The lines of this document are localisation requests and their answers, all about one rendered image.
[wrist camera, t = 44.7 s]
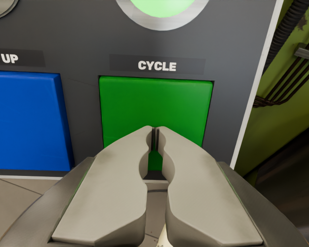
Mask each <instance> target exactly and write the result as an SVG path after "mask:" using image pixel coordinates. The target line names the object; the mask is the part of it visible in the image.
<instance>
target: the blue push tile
mask: <svg viewBox="0 0 309 247"><path fill-rule="evenodd" d="M74 164H75V161H74V155H73V149H72V143H71V137H70V131H69V125H68V119H67V113H66V107H65V101H64V95H63V89H62V83H61V77H60V73H40V72H19V71H0V169H9V170H40V171H70V170H71V169H72V167H73V166H74Z"/></svg>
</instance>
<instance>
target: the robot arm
mask: <svg viewBox="0 0 309 247"><path fill-rule="evenodd" d="M154 142H155V150H156V151H158V153H159V154H160V155H161V156H162V158H163V163H162V175H163V176H164V177H165V178H166V179H167V181H168V182H169V186H168V192H167V201H166V210H165V223H166V233H167V239H168V242H169V243H170V244H171V245H172V246H173V247H309V242H308V241H307V240H306V238H305V237H304V236H303V235H302V233H301V232H300V231H299V230H298V229H297V228H296V227H295V225H294V224H293V223H292V222H291V221H290V220H289V219H288V218H287V217H286V216H285V215H284V214H283V213H282V212H281V211H280V210H279V209H278V208H277V207H276V206H275V205H273V204H272V203H271V202H270V201H269V200H268V199H267V198H265V197H264V196H263V195H262V194H261V193H260V192H259V191H257V190H256V189H255V188H254V187H253V186H252V185H251V184H249V183H248V182H247V181H246V180H245V179H244V178H242V177H241V176H240V175H239V174H238V173H237V172H236V171H234V170H233V169H232V168H231V167H230V166H229V165H227V164H226V163H225V162H217V161H216V160H215V159H214V158H213V157H212V156H211V155H210V154H208V153H207V152H206V151H205V150H204V149H202V148H201V147H199V146H198V145H197V144H195V143H193V142H192V141H190V140H188V139H186V138H184V137H183V136H181V135H179V134H177V133H176V132H174V131H172V130H170V129H169V128H167V127H165V126H160V127H151V126H149V125H147V126H145V127H143V128H141V129H139V130H137V131H135V132H133V133H131V134H129V135H127V136H125V137H123V138H121V139H119V140H117V141H115V142H114V143H112V144H110V145H109V146H107V147H106V148H104V149H103V150H102V151H101V152H99V153H98V154H97V155H96V156H95V157H87V158H86V159H84V160H83V161H82V162H81V163H80V164H78V165H77V166H76V167H75V168H74V169H72V170H71V171H70V172H69V173H67V174H66V175H65V176H64V177H63V178H61V179H60V180H59V181H58V182H57V183H55V184H54V185H53V186H52V187H50V188H49V189H48V190H47V191H46V192H44V193H43V194H42V195H41V196H40V197H39V198H38V199H37V200H35V201H34V202H33V203H32V204H31V205H30V206H29V207H28V208H27V209H26V210H25V211H24V212H23V213H21V214H20V215H19V217H18V218H17V219H16V220H15V221H14V222H13V223H12V224H11V225H10V227H9V228H8V229H7V230H6V231H5V233H4V234H3V235H2V236H1V238H0V247H138V246H140V245H141V244H142V242H143V241H144V238H145V226H146V210H147V185H146V184H145V183H144V181H143V178H144V177H145V176H146V175H147V173H148V156H149V153H150V152H151V151H153V149H154Z"/></svg>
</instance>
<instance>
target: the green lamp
mask: <svg viewBox="0 0 309 247"><path fill-rule="evenodd" d="M131 1H132V2H133V4H134V5H135V6H136V7H137V8H139V9H140V10H141V11H142V12H144V13H146V14H148V15H151V16H155V17H160V18H162V17H171V16H174V15H176V14H179V13H180V12H182V11H184V10H185V9H186V8H187V7H188V6H189V5H190V4H191V3H192V2H193V1H194V0H131Z"/></svg>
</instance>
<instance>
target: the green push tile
mask: <svg viewBox="0 0 309 247"><path fill-rule="evenodd" d="M212 88H213V85H212V82H211V81H210V80H192V79H172V78H151V77H131V76H110V75H102V76H101V77H100V79H99V89H100V101H101V114H102V127H103V145H104V148H106V147H107V146H109V145H110V144H112V143H114V142H115V141H117V140H119V139H121V138H123V137H125V136H127V135H129V134H131V133H133V132H135V131H137V130H139V129H141V128H143V127H145V126H147V125H149V126H151V127H160V126H165V127H167V128H169V129H170V130H172V131H174V132H176V133H177V134H179V135H181V136H183V137H184V138H186V139H188V140H190V141H192V142H193V143H195V144H197V145H198V146H199V147H202V142H203V137H204V131H205V126H206V120H207V114H208V109H209V104H210V99H211V93H212ZM162 163H163V158H162V156H161V155H160V154H159V153H158V151H156V150H155V142H154V149H153V151H151V152H150V153H149V156H148V171H162Z"/></svg>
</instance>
